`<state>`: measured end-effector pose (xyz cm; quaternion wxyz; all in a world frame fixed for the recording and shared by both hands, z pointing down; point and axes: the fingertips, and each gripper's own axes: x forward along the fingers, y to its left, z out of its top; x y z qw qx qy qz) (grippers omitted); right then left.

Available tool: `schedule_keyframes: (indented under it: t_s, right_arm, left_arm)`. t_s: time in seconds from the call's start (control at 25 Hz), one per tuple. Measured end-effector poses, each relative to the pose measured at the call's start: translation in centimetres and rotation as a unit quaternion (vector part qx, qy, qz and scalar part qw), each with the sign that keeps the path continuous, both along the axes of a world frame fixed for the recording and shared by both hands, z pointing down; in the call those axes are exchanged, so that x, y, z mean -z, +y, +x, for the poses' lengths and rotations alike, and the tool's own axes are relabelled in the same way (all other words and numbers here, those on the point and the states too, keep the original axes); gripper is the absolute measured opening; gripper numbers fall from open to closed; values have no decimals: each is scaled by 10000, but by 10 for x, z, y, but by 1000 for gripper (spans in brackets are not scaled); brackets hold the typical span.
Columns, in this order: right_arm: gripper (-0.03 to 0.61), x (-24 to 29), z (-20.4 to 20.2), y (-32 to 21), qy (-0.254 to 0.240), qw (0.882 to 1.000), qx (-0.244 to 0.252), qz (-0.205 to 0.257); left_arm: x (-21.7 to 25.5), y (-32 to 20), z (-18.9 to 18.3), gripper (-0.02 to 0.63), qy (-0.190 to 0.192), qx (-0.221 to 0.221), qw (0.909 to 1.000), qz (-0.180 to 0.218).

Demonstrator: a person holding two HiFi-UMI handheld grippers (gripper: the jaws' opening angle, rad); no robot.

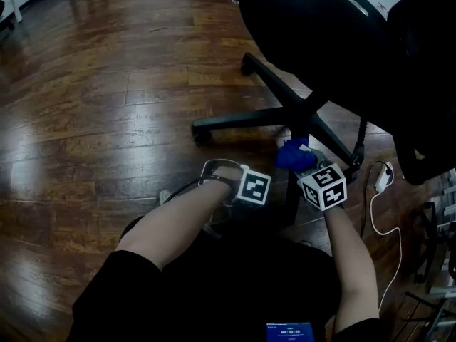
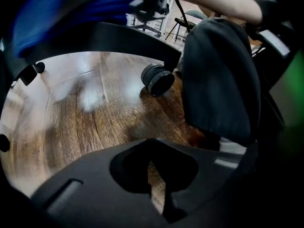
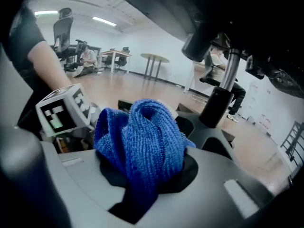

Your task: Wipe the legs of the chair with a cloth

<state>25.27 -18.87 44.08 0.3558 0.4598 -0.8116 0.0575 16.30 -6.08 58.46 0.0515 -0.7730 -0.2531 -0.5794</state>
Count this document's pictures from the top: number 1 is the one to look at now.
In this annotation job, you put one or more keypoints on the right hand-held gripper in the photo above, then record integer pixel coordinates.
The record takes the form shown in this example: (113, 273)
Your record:
(324, 187)

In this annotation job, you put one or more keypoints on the white power adaptor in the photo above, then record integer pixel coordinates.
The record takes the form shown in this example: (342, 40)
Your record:
(383, 178)

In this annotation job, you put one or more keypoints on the phone with blue screen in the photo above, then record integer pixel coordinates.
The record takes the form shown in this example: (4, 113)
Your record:
(290, 333)

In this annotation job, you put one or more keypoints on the blue cloth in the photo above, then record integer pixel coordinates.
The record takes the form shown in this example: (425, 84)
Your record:
(292, 157)

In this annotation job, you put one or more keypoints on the black metal stand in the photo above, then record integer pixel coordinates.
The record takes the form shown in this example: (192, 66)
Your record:
(431, 241)

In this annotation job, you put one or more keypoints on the person's left forearm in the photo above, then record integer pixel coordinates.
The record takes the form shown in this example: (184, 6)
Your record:
(178, 219)

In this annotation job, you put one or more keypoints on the grey metal rack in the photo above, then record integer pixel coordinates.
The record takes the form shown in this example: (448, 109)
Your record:
(450, 208)

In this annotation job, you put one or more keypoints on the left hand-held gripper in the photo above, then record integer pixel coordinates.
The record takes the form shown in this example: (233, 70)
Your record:
(254, 189)

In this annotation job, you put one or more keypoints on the person's right forearm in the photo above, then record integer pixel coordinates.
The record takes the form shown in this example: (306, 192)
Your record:
(351, 269)

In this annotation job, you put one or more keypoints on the black office chair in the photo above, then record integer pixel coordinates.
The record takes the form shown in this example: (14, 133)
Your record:
(299, 116)

